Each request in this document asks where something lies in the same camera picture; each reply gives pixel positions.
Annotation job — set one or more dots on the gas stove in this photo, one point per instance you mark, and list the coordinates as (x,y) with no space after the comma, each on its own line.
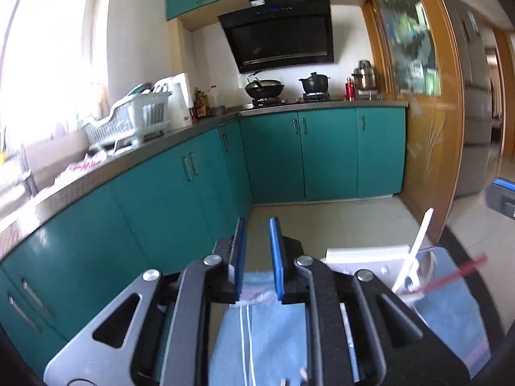
(297,98)

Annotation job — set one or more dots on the red bottle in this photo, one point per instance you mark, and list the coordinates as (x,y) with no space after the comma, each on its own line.
(350,90)

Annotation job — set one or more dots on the black range hood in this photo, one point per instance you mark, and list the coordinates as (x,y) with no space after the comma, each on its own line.
(281,36)

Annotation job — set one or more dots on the white countertop appliance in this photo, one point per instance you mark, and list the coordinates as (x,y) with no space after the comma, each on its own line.
(181,100)

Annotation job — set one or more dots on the grey refrigerator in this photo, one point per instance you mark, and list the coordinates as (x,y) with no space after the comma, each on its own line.
(470,108)

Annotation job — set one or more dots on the steel stockpot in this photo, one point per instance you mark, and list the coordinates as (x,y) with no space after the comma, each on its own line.
(365,76)

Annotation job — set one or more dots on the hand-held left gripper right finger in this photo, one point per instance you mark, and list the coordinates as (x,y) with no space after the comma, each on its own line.
(277,257)

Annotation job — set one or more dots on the wooden framed glass sliding door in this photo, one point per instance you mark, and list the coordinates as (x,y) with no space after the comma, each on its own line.
(418,88)

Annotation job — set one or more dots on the white spoon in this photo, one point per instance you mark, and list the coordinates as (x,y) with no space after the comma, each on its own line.
(416,249)

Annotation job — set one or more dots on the grey kitchen countertop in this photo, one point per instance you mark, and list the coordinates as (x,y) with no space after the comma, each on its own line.
(161,144)

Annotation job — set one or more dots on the teal base cabinet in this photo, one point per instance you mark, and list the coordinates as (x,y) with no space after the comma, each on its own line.
(322,152)
(141,217)

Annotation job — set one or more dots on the kitchen window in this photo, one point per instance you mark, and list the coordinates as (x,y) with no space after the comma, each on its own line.
(48,56)

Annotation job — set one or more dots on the white slotted utensil basket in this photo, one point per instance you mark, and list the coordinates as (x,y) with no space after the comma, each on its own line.
(362,256)

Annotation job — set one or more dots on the white oil bottle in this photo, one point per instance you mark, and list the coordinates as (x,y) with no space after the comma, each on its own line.
(216,97)

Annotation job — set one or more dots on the black wok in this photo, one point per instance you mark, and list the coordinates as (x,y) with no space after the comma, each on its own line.
(265,88)

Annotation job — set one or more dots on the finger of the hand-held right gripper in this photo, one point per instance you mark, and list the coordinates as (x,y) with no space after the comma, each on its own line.
(502,199)

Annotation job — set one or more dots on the black lidded pot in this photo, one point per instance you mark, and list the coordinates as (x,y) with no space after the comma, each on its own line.
(314,84)

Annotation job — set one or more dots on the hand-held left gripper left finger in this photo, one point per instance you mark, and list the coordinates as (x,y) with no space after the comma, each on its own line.
(240,257)

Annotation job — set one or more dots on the blue striped cloth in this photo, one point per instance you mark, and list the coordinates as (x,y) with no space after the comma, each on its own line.
(269,341)

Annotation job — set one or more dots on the red straw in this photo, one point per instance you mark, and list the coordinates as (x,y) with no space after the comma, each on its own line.
(456,276)

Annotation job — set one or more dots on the steel faucet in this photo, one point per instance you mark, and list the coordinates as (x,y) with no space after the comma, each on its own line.
(26,169)

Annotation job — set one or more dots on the white dish rack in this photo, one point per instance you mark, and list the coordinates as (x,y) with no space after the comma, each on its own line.
(132,116)

